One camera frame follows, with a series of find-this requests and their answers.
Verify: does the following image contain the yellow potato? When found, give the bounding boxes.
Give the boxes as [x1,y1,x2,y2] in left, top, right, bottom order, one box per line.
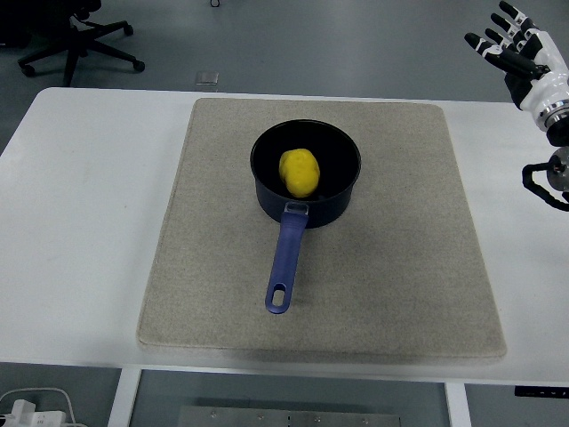
[278,149,322,198]

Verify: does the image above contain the black office chair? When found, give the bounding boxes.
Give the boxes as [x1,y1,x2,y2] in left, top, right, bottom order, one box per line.
[0,0,147,88]

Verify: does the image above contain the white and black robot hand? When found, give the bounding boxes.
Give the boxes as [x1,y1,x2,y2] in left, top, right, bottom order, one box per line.
[463,0,569,115]

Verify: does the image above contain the white power strip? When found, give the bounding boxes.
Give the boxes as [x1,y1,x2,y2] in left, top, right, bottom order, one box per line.
[0,399,68,427]

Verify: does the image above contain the beige rectangular mat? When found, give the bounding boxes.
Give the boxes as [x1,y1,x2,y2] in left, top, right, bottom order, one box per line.
[135,97,508,367]

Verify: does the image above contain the black table control panel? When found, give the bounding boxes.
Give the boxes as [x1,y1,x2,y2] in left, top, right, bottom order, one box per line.
[515,387,569,399]

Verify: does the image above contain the dark blue pot with handle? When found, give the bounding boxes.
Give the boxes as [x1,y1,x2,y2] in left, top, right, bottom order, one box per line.
[249,118,363,316]

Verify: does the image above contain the white power cable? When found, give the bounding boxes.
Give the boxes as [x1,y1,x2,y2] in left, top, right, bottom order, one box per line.
[0,386,90,427]

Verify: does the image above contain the white table leg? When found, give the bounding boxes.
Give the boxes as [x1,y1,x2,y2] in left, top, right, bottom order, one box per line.
[444,381,472,427]
[108,367,142,427]

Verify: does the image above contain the grey metal plate with screws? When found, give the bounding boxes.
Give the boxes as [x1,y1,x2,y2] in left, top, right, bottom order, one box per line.
[177,405,402,427]

